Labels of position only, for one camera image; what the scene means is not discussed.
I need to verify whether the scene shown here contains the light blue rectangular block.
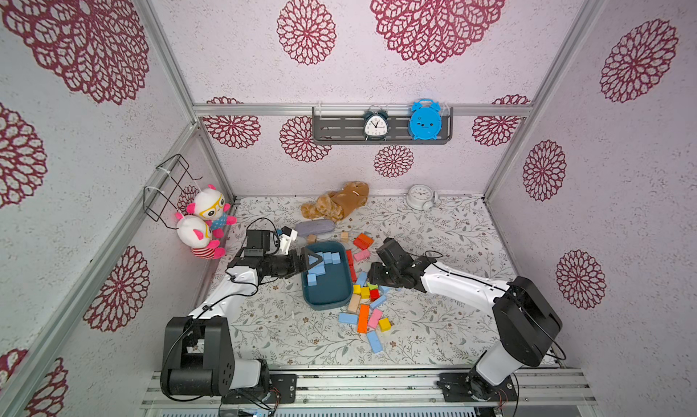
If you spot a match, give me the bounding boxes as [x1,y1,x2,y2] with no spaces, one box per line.
[309,261,327,276]

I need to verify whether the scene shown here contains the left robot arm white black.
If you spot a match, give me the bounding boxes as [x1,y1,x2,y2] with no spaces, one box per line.
[160,230,324,402]

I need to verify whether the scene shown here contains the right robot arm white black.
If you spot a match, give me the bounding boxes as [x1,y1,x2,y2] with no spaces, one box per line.
[368,238,563,395]

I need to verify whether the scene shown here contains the grey fabric glasses case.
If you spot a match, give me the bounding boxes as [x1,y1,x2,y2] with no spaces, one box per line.
[295,219,336,238]

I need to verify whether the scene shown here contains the dark teal plastic bin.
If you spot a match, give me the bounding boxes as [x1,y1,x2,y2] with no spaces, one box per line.
[301,241,353,311]

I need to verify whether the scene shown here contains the pink rectangular block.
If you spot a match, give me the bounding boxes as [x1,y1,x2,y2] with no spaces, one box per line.
[353,250,371,262]

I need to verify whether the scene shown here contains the light blue narrow block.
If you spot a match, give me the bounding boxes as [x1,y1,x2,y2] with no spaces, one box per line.
[370,295,387,309]

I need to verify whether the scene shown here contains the light blue block far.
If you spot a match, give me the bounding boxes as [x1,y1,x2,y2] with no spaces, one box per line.
[356,272,368,286]

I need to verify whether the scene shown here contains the red rectangular block by orange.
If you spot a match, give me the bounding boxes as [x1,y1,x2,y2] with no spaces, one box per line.
[353,237,370,250]

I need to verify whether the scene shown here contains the pink block lower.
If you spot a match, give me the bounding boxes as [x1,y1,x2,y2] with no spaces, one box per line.
[368,309,383,329]

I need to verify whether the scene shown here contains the long natural wooden block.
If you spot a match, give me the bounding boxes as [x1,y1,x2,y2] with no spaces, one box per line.
[347,293,361,315]

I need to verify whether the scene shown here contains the brown teddy bear plush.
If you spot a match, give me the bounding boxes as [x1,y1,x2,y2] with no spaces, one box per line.
[301,182,370,223]

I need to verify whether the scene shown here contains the long orange block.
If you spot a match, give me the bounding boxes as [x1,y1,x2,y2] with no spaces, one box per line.
[357,304,370,333]

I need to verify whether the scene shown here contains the yellow cube far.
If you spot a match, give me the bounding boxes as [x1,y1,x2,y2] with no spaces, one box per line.
[379,318,392,332]

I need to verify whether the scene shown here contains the light blue block left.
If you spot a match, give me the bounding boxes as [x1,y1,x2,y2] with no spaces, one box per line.
[339,313,359,325]

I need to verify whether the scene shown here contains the white owl plush yellow glasses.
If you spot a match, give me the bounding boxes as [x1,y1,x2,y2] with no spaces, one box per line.
[186,185,237,239]

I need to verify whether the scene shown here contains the white alarm clock on table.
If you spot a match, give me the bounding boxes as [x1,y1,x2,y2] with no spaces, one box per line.
[406,185,441,211]

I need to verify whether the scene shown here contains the white plush striped legs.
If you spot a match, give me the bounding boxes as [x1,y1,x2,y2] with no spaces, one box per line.
[175,212,226,260]

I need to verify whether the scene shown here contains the dark green alarm clock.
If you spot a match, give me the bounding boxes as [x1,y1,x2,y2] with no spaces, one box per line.
[363,110,390,141]

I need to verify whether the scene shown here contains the blue alarm clock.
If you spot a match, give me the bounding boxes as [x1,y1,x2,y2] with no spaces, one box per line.
[408,99,442,140]

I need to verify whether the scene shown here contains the black wire wall basket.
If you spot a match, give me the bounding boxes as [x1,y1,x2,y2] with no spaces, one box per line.
[141,154,201,230]

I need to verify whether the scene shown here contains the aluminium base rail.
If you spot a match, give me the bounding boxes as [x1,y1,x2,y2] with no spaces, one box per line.
[140,367,592,410]

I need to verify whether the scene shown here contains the grey wall shelf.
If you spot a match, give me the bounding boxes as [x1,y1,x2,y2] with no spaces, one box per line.
[311,99,453,146]

